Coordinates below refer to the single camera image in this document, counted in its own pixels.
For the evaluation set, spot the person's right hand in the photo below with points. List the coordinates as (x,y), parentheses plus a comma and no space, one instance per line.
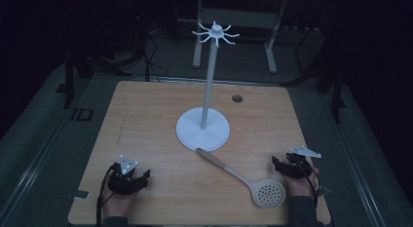
(300,187)

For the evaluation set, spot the white metal desk frame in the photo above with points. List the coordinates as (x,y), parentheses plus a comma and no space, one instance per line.
(242,18)

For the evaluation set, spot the white utensil stand with hooks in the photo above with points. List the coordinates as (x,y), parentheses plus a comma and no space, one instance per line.
(195,135)

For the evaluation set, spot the black metal stand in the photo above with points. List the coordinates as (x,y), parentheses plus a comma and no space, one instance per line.
(68,81)
(337,90)

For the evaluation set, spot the person's left hand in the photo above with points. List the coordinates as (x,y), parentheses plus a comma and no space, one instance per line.
(120,204)

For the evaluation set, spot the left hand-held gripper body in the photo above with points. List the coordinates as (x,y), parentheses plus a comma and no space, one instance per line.
(120,183)

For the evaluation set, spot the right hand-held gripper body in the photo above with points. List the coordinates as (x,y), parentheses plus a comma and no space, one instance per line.
(298,167)

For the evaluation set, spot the grey metal table bracket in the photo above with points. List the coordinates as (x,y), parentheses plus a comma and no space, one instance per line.
(323,191)

